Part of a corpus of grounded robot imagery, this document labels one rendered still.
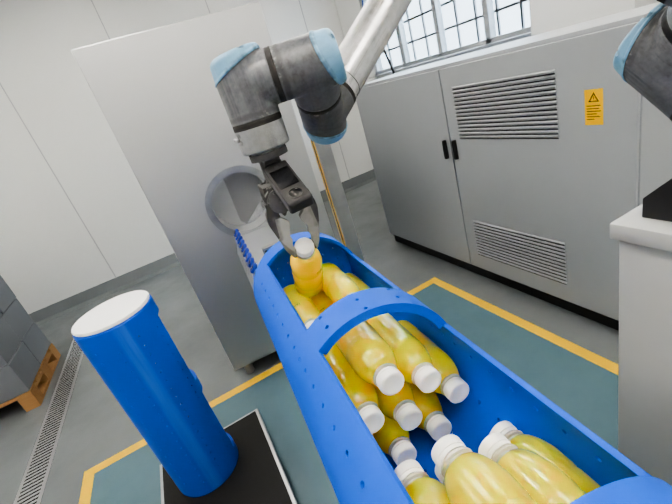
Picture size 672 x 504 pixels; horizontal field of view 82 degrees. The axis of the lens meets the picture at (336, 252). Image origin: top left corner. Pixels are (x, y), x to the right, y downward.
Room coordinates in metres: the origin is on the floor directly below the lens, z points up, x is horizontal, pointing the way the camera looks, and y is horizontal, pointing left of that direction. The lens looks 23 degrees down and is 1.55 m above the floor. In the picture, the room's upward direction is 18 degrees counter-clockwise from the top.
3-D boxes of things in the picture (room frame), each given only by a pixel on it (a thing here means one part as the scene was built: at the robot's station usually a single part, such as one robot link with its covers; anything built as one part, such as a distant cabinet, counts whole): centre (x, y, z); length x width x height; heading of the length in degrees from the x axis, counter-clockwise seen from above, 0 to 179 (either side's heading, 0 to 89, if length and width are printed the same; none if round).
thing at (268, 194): (0.75, 0.06, 1.41); 0.09 x 0.08 x 0.12; 14
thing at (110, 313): (1.34, 0.86, 1.03); 0.28 x 0.28 x 0.01
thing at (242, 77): (0.74, 0.06, 1.58); 0.10 x 0.09 x 0.12; 88
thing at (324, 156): (1.59, -0.07, 0.85); 0.06 x 0.06 x 1.70; 14
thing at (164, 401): (1.34, 0.86, 0.59); 0.28 x 0.28 x 0.88
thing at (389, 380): (0.43, -0.02, 1.15); 0.04 x 0.02 x 0.04; 104
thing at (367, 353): (0.53, 0.01, 1.15); 0.19 x 0.07 x 0.07; 14
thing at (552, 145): (2.50, -1.14, 0.72); 2.15 x 0.54 x 1.45; 19
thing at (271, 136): (0.74, 0.07, 1.50); 0.10 x 0.09 x 0.05; 104
